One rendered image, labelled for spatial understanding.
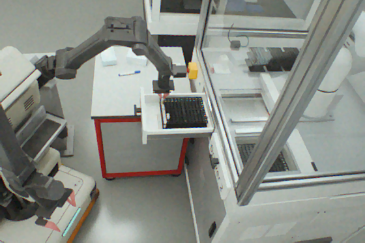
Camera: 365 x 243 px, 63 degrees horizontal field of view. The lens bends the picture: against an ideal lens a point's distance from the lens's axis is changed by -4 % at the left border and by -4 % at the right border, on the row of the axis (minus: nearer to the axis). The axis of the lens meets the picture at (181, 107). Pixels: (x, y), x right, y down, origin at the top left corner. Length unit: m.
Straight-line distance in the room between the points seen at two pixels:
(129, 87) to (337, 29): 1.36
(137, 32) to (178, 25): 1.24
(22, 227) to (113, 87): 0.94
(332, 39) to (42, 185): 0.82
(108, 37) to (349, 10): 0.62
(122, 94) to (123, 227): 0.90
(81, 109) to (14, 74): 1.72
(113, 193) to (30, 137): 1.11
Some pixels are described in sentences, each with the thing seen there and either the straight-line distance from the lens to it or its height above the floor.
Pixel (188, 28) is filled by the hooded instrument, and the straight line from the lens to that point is 2.20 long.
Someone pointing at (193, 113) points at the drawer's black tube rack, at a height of 0.87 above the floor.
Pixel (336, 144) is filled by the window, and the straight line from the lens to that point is 1.10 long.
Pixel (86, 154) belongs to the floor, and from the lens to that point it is 2.48.
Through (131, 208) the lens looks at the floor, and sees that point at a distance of 2.23.
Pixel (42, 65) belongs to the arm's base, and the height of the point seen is 1.23.
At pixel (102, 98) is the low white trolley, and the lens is 1.78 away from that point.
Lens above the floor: 2.02
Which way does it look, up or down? 46 degrees down
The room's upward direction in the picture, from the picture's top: 10 degrees clockwise
